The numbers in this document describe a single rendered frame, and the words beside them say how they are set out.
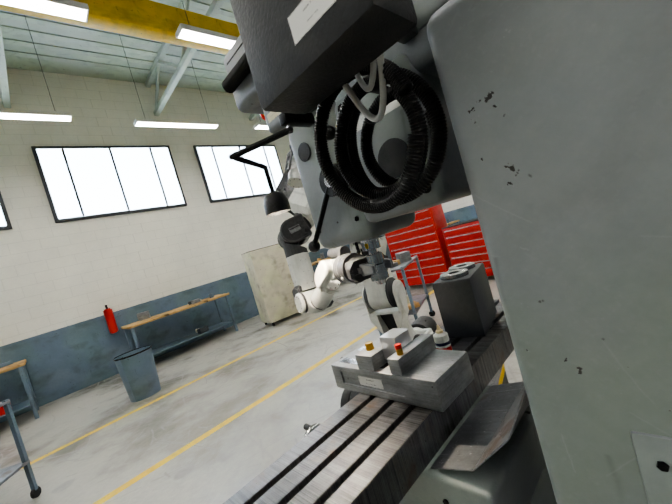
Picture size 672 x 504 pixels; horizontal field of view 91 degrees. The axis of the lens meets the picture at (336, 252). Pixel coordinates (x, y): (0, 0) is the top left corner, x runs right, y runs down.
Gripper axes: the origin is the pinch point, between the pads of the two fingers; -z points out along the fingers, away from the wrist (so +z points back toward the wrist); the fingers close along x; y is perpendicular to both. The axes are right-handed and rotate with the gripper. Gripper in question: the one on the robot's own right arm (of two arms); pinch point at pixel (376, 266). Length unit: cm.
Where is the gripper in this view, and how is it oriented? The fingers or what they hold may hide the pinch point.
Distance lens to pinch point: 84.5
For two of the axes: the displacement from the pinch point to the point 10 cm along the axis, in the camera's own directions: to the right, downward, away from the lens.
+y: 2.7, 9.6, 0.5
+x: 8.6, -2.7, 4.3
